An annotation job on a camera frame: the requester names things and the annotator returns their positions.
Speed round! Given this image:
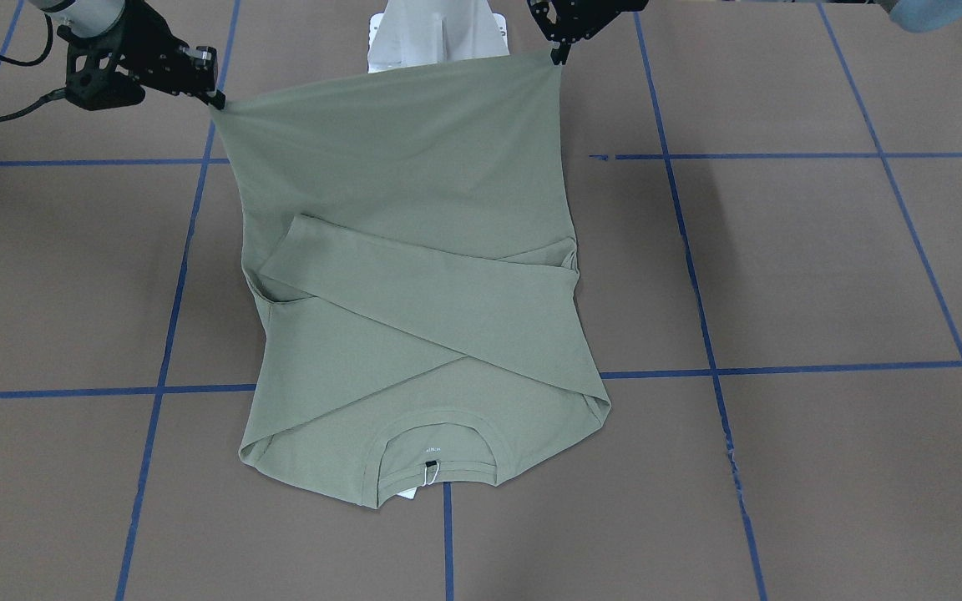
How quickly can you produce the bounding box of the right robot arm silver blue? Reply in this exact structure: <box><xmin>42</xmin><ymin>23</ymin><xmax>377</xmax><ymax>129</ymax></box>
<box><xmin>33</xmin><ymin>1</ymin><xmax>225</xmax><ymax>111</ymax></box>

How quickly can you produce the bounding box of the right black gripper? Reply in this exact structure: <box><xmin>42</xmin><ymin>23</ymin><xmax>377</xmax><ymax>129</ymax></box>
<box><xmin>63</xmin><ymin>1</ymin><xmax>226</xmax><ymax>111</ymax></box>

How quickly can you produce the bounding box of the olive green long-sleeve shirt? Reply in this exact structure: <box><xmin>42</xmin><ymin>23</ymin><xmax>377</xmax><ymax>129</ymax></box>
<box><xmin>211</xmin><ymin>51</ymin><xmax>610</xmax><ymax>509</ymax></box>

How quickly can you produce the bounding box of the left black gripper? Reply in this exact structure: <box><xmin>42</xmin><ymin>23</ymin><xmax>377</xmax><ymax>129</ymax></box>
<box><xmin>527</xmin><ymin>1</ymin><xmax>649</xmax><ymax>66</ymax></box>

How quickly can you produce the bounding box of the white camera mast with base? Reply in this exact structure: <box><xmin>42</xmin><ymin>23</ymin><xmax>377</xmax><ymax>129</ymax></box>
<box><xmin>367</xmin><ymin>1</ymin><xmax>510</xmax><ymax>73</ymax></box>

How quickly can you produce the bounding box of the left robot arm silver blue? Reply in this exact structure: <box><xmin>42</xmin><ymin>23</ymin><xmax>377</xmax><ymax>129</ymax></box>
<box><xmin>525</xmin><ymin>1</ymin><xmax>962</xmax><ymax>66</ymax></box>

